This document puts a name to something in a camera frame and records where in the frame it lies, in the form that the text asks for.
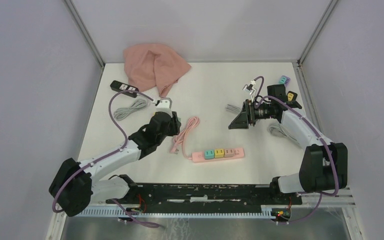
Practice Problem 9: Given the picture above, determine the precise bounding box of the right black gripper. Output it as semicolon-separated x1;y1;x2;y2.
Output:
228;99;274;129

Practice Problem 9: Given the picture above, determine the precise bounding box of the black power strip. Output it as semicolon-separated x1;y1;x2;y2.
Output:
286;91;298;102
110;80;139;98

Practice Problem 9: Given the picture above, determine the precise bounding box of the pink power strip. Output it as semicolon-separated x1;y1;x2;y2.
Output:
191;147;245;163

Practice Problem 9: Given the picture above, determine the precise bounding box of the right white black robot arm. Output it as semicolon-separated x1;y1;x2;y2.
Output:
228;84;348;204

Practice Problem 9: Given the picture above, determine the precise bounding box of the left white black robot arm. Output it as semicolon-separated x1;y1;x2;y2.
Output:
48;111;181;217

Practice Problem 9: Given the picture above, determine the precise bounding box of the pink plug adapter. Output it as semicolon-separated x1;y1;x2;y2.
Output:
224;148;235;158

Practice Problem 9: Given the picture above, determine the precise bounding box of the yellow adapter on pink strip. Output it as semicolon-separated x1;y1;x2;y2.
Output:
214;148;224;159

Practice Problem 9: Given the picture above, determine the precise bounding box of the teal adapter on pink strip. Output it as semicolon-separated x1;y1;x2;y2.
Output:
204;150;215;160

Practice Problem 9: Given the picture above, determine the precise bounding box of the yellow adapter on black strip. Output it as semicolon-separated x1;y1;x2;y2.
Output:
287;92;295;102

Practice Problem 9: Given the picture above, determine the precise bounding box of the purple power strip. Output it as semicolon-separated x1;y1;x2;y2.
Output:
279;75;291;86

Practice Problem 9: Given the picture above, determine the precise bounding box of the pink cloth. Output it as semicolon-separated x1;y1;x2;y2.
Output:
123;43;192;98

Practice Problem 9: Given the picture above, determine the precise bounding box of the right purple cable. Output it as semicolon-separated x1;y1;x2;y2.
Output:
252;75;340;225

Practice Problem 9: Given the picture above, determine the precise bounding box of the purple cable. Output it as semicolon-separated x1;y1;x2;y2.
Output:
252;75;340;225
51;89;162;229

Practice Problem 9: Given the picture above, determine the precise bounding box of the grey cable at right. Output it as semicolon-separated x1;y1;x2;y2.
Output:
225;104;301;145

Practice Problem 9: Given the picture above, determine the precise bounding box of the grey power strip cable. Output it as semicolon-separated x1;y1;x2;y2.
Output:
113;93;150;122

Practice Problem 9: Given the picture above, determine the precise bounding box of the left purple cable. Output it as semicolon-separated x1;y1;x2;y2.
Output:
51;89;162;229

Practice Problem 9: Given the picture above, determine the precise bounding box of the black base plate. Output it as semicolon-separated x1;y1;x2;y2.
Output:
117;183;303;214

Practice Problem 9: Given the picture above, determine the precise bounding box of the white cable duct rail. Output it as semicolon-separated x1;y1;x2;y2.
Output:
75;206;275;220

